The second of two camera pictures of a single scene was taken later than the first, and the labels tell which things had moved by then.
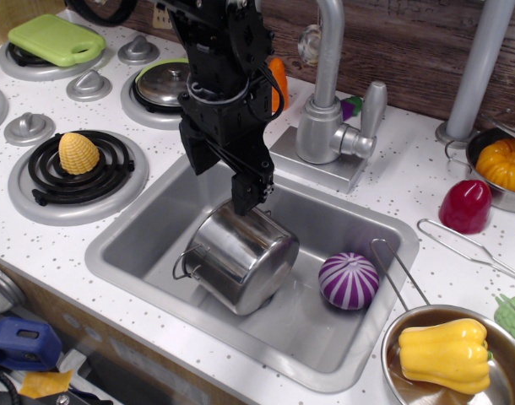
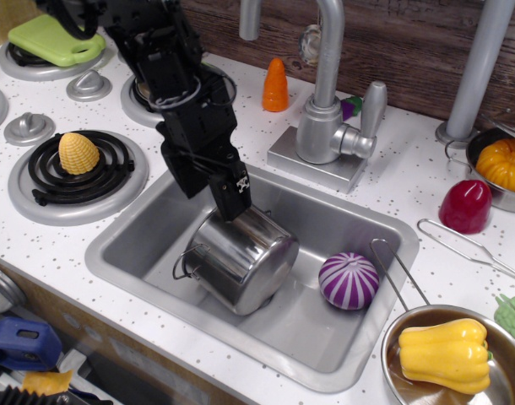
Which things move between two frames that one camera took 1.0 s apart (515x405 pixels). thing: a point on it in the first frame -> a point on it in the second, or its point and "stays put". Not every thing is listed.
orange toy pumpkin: (504, 163) stays put
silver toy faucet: (322, 147) stays put
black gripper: (230, 115) -> (199, 143)
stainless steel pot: (249, 259) stays put
